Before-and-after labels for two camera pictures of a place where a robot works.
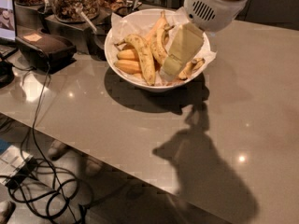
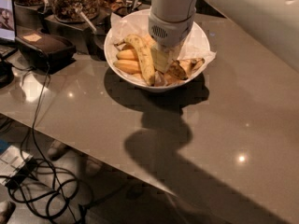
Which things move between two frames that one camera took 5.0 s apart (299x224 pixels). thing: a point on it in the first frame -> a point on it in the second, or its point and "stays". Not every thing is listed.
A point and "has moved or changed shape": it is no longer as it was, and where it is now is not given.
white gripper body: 209,10 -> 172,32
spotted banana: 157,44 has moved or changed shape
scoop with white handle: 79,10 stays
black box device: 45,50 stays
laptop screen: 7,16 stays
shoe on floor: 57,149 stays
